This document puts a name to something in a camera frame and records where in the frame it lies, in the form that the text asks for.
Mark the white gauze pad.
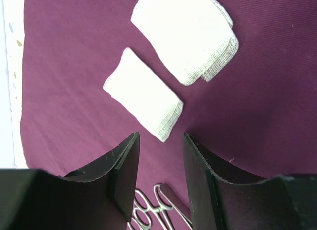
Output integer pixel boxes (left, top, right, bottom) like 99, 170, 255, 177
103, 47, 184, 142
131, 0, 239, 86

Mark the purple surgical drape cloth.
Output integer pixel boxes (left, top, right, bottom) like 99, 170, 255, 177
18, 0, 317, 230

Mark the white gauze pad right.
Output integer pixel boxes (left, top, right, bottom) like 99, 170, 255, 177
131, 0, 239, 86

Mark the silver clamp forceps middle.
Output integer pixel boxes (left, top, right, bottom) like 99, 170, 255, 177
153, 183, 193, 230

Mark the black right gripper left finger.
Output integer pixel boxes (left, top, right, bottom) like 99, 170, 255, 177
62, 132, 140, 222

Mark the white gauze pad middle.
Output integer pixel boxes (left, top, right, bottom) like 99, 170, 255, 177
103, 47, 184, 142

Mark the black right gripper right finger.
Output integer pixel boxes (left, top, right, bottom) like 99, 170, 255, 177
183, 133, 285, 230

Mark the silver forceps scissors left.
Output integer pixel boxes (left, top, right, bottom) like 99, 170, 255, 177
127, 189, 153, 230

